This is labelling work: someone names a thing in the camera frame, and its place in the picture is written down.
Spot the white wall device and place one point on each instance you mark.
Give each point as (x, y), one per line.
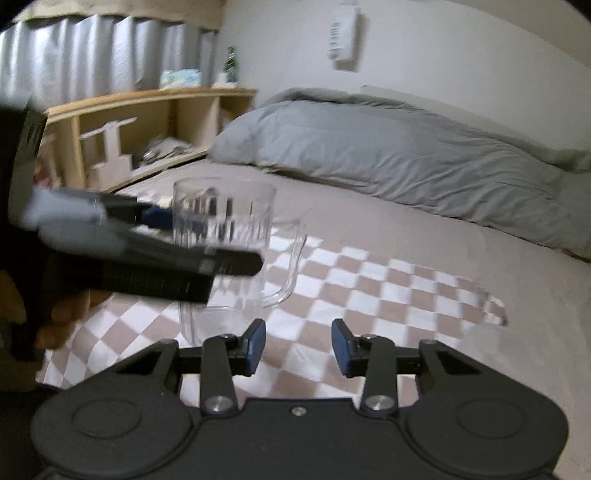
(344, 32)

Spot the wooden shelf headboard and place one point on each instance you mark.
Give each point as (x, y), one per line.
(194, 97)

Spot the person's left hand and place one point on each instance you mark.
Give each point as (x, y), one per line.
(64, 318)

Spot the grey curtain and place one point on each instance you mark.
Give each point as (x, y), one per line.
(92, 60)

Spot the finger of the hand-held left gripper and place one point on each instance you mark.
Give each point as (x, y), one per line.
(152, 272)
(147, 216)

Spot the tissue pack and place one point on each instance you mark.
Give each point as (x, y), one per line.
(181, 78)

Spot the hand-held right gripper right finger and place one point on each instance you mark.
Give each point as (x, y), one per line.
(340, 347)

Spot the checkered beige white cloth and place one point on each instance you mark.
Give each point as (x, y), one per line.
(369, 286)

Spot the green bottle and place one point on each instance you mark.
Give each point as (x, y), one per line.
(232, 64)

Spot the clear glass cup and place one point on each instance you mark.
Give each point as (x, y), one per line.
(221, 217)

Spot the beige curtain valance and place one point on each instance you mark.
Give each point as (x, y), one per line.
(115, 9)

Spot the pile of papers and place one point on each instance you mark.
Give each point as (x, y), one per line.
(166, 148)

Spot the white stand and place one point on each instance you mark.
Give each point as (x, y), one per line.
(111, 147)

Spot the grey duvet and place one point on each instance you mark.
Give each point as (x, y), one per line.
(378, 147)

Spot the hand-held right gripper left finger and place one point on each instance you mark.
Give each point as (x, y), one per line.
(256, 347)

